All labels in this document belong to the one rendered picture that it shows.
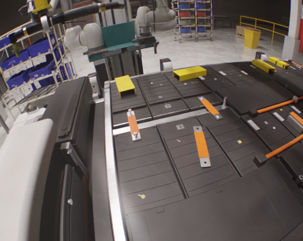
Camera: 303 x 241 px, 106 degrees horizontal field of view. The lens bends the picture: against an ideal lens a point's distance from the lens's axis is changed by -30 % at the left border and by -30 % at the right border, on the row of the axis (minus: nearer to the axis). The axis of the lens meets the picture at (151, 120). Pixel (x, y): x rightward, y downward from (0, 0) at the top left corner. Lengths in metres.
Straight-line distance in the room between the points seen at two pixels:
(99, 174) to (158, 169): 0.16
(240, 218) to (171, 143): 0.27
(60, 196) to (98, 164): 0.20
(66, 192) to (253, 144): 0.49
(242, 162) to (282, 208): 0.16
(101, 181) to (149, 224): 0.17
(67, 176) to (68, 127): 0.15
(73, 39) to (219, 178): 1.48
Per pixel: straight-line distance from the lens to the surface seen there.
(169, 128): 0.52
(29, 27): 0.77
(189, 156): 0.43
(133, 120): 0.56
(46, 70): 2.77
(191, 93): 0.69
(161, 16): 1.27
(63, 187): 0.33
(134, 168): 0.42
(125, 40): 1.68
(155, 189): 0.38
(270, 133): 0.58
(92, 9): 0.76
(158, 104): 0.64
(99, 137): 0.56
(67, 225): 0.31
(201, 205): 0.36
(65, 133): 0.43
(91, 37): 1.46
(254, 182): 0.42
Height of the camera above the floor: 1.34
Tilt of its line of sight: 38 degrees down
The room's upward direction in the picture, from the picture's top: 7 degrees counter-clockwise
